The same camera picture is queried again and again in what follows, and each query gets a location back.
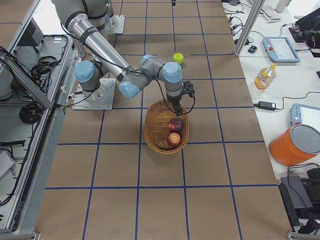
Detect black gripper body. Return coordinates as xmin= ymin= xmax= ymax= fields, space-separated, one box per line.
xmin=166 ymin=95 xmax=182 ymax=107

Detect dark red apple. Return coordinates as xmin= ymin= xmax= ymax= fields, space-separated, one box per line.
xmin=168 ymin=119 xmax=184 ymax=133

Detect green apple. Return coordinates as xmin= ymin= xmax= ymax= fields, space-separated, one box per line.
xmin=172 ymin=52 xmax=185 ymax=65

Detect woven wicker basket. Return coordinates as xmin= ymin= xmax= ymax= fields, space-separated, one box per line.
xmin=144 ymin=100 xmax=190 ymax=155

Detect black power adapter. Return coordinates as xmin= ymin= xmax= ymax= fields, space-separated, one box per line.
xmin=253 ymin=101 xmax=277 ymax=111

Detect dark blue small pouch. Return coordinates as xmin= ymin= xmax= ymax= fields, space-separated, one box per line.
xmin=247 ymin=45 xmax=258 ymax=54

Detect yellow juice bottle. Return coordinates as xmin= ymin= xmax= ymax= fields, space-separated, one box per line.
xmin=254 ymin=63 xmax=277 ymax=90

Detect far blue teach pendant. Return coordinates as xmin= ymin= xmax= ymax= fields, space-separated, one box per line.
xmin=262 ymin=37 xmax=300 ymax=63

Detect blue teach pendant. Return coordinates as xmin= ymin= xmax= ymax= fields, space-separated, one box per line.
xmin=262 ymin=37 xmax=300 ymax=63
xmin=290 ymin=103 xmax=320 ymax=132

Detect orange cylindrical container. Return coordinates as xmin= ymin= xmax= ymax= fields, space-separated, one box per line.
xmin=268 ymin=124 xmax=320 ymax=167

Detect near blue teach pendant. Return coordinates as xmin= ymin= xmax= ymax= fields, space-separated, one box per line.
xmin=290 ymin=103 xmax=320 ymax=132

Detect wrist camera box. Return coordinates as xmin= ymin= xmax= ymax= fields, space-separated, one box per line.
xmin=182 ymin=80 xmax=195 ymax=98

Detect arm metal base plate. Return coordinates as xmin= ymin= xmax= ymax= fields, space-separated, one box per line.
xmin=72 ymin=78 xmax=116 ymax=111
xmin=106 ymin=15 xmax=125 ymax=34

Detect aluminium side frame post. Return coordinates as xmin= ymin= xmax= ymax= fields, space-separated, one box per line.
xmin=234 ymin=0 xmax=265 ymax=57

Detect grey equipment rack frame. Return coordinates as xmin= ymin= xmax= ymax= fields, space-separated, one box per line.
xmin=0 ymin=0 xmax=78 ymax=235

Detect coiled black cables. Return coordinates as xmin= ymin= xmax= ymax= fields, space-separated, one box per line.
xmin=19 ymin=103 xmax=42 ymax=125

